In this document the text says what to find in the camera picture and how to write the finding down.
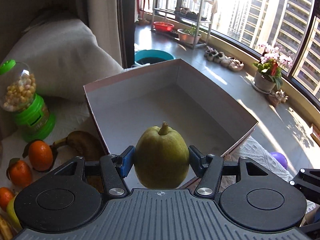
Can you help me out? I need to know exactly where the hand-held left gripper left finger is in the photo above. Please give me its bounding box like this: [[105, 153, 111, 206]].
[[51, 145, 136, 197]]

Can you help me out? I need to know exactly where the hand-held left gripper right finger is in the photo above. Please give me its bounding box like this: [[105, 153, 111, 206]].
[[188, 145, 272, 197]]

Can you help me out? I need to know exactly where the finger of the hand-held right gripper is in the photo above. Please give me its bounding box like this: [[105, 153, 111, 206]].
[[289, 168, 320, 198]]

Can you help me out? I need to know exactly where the green pear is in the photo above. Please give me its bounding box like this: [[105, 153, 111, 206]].
[[134, 121, 190, 189]]

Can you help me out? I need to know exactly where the brown spotted banana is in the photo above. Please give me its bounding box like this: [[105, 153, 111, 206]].
[[51, 131, 106, 161]]

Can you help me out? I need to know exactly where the pink cardboard box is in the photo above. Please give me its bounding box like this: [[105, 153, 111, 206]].
[[83, 58, 258, 189]]

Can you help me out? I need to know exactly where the yellow lemon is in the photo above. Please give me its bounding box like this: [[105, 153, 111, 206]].
[[6, 195, 23, 231]]

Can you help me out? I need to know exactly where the purple ball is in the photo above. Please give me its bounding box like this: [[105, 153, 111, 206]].
[[270, 152, 288, 170]]

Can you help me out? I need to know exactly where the orange tangerine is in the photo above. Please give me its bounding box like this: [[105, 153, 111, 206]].
[[6, 158, 33, 189], [22, 140, 54, 172], [0, 187, 15, 212]]

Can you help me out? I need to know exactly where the potted pink orchid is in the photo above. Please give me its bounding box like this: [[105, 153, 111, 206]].
[[252, 42, 293, 94]]

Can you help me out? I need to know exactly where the green candy dispenser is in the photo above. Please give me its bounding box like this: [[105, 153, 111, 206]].
[[0, 59, 56, 142]]

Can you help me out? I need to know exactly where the blue plastic basin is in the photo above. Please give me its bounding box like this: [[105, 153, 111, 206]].
[[134, 49, 175, 67]]

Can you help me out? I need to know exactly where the pink pot with plants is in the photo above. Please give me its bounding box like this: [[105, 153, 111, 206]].
[[177, 26, 202, 45]]

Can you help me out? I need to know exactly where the metal shelf rack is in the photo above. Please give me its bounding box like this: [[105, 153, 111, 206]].
[[151, 0, 215, 49]]

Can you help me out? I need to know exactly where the red plastic basin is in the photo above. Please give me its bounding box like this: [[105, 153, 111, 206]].
[[153, 21, 175, 32]]

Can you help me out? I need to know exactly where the beige curtain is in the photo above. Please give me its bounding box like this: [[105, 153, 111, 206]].
[[85, 0, 123, 68]]

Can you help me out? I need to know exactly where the dark sliding door frame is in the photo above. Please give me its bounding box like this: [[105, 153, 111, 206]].
[[116, 0, 137, 68]]

